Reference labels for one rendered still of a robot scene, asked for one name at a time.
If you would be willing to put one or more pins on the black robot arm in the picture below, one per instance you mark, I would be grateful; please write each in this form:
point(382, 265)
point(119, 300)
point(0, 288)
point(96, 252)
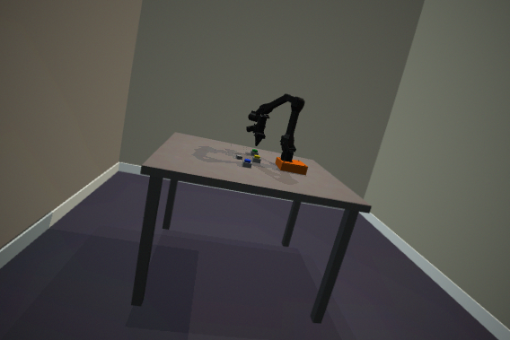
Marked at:
point(287, 140)

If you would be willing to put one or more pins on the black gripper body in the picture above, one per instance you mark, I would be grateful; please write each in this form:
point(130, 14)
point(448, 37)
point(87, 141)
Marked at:
point(260, 131)

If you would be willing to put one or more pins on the blue button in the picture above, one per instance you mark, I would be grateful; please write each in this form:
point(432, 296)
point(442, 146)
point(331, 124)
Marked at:
point(246, 163)

